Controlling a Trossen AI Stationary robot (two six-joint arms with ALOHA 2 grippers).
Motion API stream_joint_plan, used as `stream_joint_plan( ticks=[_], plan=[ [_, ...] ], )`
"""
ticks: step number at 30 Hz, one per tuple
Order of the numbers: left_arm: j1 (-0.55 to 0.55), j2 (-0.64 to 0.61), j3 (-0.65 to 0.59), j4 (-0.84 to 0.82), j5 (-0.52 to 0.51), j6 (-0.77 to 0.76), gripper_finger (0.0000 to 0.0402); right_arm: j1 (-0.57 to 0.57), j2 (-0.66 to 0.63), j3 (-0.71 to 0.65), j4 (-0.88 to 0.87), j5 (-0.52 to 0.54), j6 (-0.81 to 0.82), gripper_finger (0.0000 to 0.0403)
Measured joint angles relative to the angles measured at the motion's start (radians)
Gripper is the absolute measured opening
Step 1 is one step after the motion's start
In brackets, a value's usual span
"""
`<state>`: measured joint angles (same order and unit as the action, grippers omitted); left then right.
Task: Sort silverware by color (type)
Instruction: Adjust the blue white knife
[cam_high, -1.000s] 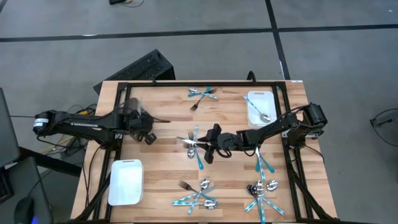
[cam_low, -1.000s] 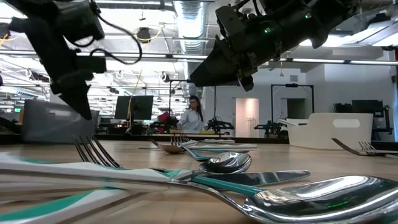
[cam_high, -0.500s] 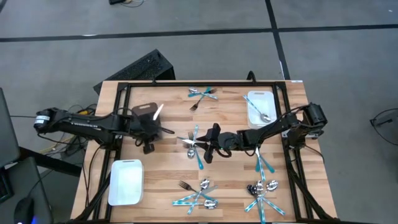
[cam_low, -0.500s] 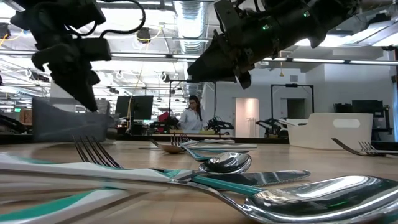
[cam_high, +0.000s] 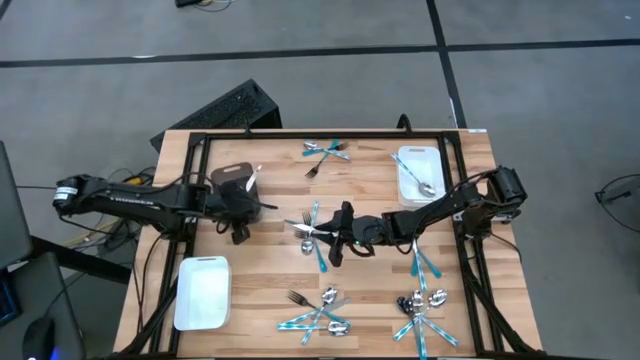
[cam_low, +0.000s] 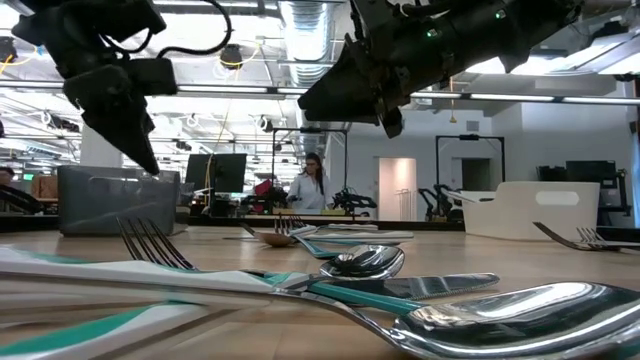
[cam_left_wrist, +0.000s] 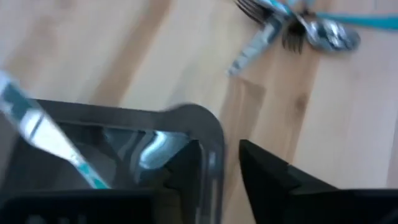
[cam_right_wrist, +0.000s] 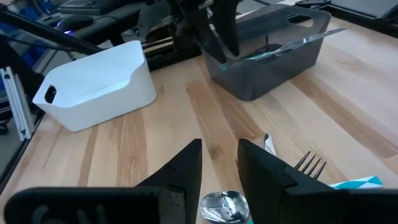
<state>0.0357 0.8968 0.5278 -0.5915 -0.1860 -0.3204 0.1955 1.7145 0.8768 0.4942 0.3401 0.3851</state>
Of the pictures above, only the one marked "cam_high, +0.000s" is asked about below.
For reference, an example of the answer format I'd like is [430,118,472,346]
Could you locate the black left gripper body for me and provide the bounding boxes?
[205,188,236,225]

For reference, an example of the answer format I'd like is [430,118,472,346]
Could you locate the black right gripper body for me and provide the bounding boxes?
[349,214,397,247]

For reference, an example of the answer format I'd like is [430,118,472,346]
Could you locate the dark grey plastic bin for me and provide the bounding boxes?
[209,161,262,225]

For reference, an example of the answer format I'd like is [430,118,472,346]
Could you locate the white plastic bin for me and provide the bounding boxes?
[396,145,447,209]
[173,255,233,332]

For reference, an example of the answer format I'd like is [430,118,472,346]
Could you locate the black desk bar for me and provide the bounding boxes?
[29,235,133,285]

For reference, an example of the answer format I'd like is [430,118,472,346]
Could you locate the grey side desk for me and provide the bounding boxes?
[0,251,87,360]

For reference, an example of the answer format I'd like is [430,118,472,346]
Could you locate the black floor power strip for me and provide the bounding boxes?
[174,0,234,12]

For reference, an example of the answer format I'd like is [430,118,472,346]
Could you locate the dark side monitor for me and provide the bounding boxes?
[0,141,34,271]

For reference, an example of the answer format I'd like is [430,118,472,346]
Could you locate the black computer mouse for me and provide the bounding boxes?
[22,317,57,360]

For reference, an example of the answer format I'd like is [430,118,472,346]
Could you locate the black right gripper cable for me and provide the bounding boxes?
[347,241,377,259]

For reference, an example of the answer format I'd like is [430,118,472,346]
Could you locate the black aluminium table frame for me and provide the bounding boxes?
[112,128,539,360]

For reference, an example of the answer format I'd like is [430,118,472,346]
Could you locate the black floor cable loop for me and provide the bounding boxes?
[593,173,640,244]

